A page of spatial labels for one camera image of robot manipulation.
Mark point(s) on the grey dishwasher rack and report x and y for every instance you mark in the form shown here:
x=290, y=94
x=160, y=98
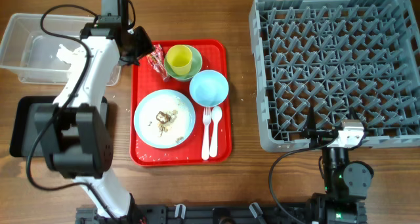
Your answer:
x=331, y=57

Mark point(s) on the green small plate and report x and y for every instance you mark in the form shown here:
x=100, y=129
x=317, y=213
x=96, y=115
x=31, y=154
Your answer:
x=195, y=67

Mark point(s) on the food scraps on plate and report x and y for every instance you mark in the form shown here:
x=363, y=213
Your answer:
x=166, y=128

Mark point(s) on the white plastic fork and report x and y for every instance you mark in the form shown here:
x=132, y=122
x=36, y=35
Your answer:
x=206, y=122

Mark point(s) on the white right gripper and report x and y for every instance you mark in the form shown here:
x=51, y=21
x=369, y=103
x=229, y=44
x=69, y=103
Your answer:
x=310, y=129

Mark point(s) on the white napkin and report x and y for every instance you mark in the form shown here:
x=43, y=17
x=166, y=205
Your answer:
x=75, y=58

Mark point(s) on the red snack wrapper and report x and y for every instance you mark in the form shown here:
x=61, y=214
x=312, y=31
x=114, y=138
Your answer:
x=156, y=61

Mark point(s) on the yellow plastic cup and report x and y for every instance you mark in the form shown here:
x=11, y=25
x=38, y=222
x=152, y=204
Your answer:
x=179, y=58

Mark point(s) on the light blue dinner plate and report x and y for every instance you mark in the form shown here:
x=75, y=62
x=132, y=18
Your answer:
x=163, y=100

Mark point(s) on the light blue bowl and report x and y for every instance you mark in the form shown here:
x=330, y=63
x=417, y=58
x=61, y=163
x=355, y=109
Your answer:
x=209, y=88

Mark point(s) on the clear plastic bin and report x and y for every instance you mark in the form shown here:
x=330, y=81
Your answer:
x=31, y=54

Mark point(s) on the black plastic tray bin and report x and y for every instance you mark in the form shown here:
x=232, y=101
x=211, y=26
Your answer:
x=25, y=132

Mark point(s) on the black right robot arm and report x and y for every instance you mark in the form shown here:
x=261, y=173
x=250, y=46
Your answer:
x=346, y=182

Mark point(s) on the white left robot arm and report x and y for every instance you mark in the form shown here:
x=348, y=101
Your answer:
x=74, y=139

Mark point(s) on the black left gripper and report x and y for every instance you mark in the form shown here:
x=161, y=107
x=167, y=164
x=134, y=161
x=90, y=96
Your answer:
x=146, y=45

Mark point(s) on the white plastic spoon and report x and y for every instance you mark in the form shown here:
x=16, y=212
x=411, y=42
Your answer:
x=216, y=116

